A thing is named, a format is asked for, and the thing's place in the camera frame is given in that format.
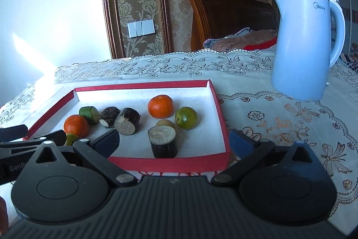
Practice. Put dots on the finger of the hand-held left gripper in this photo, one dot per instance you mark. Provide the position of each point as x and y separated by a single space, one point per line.
12 133
47 136

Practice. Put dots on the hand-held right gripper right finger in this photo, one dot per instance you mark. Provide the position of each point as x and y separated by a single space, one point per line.
240 143

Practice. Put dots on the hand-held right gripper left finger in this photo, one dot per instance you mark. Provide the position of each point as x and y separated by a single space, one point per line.
107 143

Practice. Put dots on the small yellow-green fruit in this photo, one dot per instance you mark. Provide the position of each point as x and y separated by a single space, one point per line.
71 139

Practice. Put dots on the dark eggplant piece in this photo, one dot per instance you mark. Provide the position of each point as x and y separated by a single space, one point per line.
109 115

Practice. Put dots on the orange tangerine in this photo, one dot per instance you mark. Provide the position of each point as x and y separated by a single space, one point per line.
76 126
160 106

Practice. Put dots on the green cucumber piece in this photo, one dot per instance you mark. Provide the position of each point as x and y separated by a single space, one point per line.
89 114

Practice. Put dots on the dark eggplant chunk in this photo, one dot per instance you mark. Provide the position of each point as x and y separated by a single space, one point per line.
163 142

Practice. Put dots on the red cardboard box tray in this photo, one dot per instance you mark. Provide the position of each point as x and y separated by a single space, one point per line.
195 104

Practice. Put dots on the green tangerine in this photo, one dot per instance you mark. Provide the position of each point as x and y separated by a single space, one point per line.
186 117

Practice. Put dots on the yellowish brown round fruit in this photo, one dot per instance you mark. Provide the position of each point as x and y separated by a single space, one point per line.
165 123

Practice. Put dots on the red white blue striped cloth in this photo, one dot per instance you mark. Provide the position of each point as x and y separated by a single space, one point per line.
257 46

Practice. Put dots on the pink printed quilt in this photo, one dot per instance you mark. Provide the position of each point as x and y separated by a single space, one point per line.
229 44

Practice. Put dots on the white electric kettle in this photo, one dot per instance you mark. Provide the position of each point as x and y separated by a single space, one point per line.
300 48

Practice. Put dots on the brown wooden headboard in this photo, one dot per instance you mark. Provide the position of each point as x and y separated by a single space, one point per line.
223 15

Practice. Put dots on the dark floral cloth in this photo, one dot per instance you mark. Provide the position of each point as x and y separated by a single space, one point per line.
353 59

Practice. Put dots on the white wall switch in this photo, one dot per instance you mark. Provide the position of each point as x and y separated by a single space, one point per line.
141 28

